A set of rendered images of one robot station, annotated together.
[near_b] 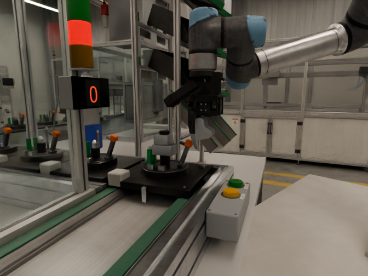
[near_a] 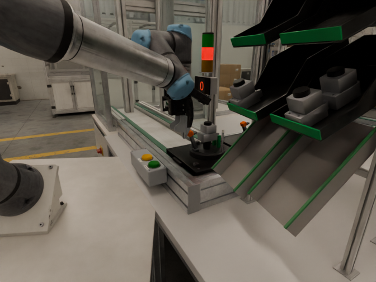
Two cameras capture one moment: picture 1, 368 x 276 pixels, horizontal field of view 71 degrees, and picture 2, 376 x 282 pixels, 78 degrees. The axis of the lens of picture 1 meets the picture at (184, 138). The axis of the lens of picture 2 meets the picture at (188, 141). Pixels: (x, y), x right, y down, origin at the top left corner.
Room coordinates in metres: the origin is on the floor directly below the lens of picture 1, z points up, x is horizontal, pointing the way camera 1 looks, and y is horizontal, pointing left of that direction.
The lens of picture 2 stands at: (1.23, -0.64, 1.33)
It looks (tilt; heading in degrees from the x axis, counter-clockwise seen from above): 20 degrees down; 130
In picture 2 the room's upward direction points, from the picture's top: straight up
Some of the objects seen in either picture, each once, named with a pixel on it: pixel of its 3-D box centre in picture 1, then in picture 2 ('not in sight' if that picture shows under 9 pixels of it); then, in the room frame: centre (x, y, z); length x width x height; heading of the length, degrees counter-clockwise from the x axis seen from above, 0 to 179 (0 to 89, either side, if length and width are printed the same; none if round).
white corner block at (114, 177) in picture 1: (118, 177); not in sight; (0.69, 0.18, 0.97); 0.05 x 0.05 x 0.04; 69
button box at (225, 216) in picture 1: (230, 206); (147, 165); (0.59, -0.11, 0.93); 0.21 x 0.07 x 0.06; 159
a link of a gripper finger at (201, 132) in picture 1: (201, 134); (177, 125); (0.69, -0.05, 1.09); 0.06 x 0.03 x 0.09; 69
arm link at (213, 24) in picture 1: (204, 32); (178, 45); (0.71, -0.05, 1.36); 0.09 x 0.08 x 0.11; 82
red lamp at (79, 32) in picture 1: (80, 34); (207, 53); (0.61, 0.23, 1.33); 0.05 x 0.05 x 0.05
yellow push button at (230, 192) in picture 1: (230, 194); (146, 158); (0.59, -0.11, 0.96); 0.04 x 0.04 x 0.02
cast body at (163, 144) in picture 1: (161, 142); (210, 130); (0.75, 0.07, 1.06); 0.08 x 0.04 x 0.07; 69
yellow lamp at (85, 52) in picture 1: (81, 57); (207, 66); (0.61, 0.23, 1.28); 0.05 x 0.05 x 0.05
